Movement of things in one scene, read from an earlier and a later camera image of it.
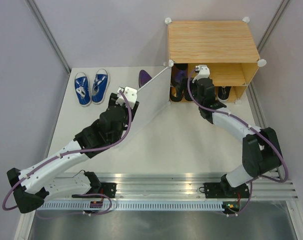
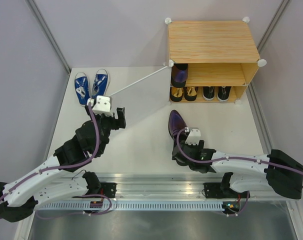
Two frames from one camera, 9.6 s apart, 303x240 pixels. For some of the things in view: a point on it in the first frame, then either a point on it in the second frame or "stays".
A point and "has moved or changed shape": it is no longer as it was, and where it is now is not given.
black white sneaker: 223,93 stays
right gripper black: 192,84 -> 199,146
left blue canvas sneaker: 82,87 stays
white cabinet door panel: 153,98 has moved or changed shape
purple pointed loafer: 143,77 -> 176,124
